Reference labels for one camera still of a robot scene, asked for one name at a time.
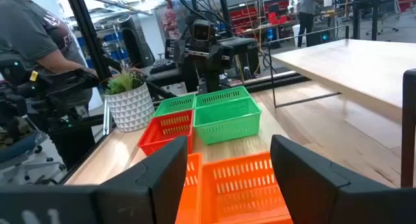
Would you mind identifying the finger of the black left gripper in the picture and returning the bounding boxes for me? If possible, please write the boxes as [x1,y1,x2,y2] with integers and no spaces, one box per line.
[207,44,235,71]
[173,38,187,64]

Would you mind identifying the black aluminium rig frame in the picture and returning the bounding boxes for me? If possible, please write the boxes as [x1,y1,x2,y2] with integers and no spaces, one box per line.
[60,0,309,186]

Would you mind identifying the blue storage bins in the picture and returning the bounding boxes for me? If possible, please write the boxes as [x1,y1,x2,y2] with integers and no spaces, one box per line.
[76,31,131,62]

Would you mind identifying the wooden shelf black metal legs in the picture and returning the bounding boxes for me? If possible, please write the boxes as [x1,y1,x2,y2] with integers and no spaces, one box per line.
[266,24,416,189]

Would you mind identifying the blue office chair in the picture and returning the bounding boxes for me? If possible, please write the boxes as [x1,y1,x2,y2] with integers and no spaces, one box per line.
[0,129,68,186]

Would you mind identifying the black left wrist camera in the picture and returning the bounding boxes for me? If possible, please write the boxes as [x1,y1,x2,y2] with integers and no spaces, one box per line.
[191,18,216,42]

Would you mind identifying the red plastic basket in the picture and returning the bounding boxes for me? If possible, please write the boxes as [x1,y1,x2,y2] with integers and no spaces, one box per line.
[137,108,195,157]

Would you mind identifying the black cylindrical tower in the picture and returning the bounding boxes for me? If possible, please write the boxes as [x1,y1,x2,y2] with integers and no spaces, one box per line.
[116,13,148,68]

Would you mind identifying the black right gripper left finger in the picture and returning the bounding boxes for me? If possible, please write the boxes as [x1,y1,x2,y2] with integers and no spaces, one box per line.
[95,135,189,224]

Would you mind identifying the person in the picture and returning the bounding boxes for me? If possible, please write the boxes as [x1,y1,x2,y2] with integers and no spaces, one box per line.
[0,0,100,150]
[161,0,183,40]
[294,0,324,49]

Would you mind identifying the red storage bin rack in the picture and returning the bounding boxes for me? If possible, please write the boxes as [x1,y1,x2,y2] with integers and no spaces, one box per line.
[228,0,291,34]

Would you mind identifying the white pot with green plant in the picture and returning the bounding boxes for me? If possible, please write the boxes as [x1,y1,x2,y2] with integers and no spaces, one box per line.
[103,66,156,133]

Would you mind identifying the black keyboard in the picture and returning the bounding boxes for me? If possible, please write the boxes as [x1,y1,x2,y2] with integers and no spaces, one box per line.
[149,61,178,75]

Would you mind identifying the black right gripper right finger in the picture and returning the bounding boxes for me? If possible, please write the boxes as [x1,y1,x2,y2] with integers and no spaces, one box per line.
[270,134,416,224]

